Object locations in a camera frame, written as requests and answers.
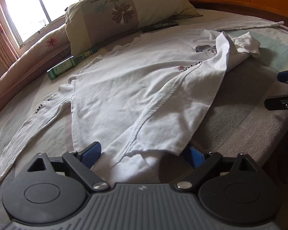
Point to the phone in dark patterned case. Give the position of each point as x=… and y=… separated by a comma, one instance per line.
x=160, y=26

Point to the green glass bottle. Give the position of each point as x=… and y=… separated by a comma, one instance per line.
x=64, y=67

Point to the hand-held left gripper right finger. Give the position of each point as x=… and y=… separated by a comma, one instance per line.
x=194, y=157

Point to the folded pink floral quilt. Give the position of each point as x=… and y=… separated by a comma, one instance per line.
x=31, y=60

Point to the pink checked curtain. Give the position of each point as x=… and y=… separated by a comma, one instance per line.
x=0, y=40

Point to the white printed long-sleeve shirt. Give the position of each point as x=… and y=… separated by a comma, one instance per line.
x=134, y=88

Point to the window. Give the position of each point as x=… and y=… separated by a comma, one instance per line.
x=38, y=7

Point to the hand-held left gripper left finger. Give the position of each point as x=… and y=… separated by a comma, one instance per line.
x=92, y=152

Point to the floral pillow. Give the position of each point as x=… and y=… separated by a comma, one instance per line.
x=98, y=21

